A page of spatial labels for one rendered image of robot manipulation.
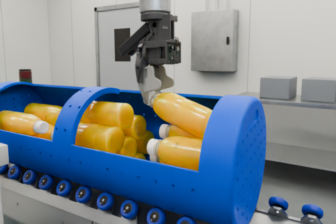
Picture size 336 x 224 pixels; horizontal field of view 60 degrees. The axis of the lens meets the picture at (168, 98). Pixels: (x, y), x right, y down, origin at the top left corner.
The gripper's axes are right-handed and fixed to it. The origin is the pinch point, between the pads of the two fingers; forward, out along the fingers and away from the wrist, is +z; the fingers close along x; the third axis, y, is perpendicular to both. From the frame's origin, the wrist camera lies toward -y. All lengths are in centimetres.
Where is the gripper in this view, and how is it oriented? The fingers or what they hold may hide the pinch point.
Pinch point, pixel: (149, 97)
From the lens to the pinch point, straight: 73.6
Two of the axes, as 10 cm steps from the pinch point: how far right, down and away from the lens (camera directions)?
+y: 8.6, 0.6, -5.0
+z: 0.1, 9.9, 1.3
